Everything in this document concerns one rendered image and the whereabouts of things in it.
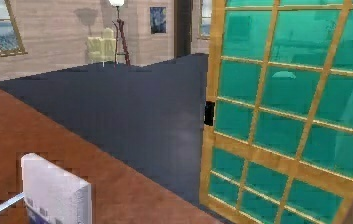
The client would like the floor lamp with red tripod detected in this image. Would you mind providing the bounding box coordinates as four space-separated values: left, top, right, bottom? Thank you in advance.
108 0 132 66

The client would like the wooden door with green glass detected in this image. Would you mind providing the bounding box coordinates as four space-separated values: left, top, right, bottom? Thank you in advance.
198 0 353 224

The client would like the white box appliance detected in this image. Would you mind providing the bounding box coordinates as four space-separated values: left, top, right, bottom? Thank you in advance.
20 152 93 224

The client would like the dark blue framed picture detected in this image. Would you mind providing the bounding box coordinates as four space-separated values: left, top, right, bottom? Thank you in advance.
149 6 168 35

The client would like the window with pale frame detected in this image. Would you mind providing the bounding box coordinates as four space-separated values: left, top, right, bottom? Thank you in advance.
199 0 213 38

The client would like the cream armchair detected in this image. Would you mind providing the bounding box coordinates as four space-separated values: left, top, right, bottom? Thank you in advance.
86 27 117 64

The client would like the grey metal bar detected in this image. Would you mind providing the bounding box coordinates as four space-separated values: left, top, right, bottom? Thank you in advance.
0 192 26 222

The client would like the black door handle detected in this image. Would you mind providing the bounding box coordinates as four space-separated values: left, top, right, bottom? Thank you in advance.
204 100 216 127

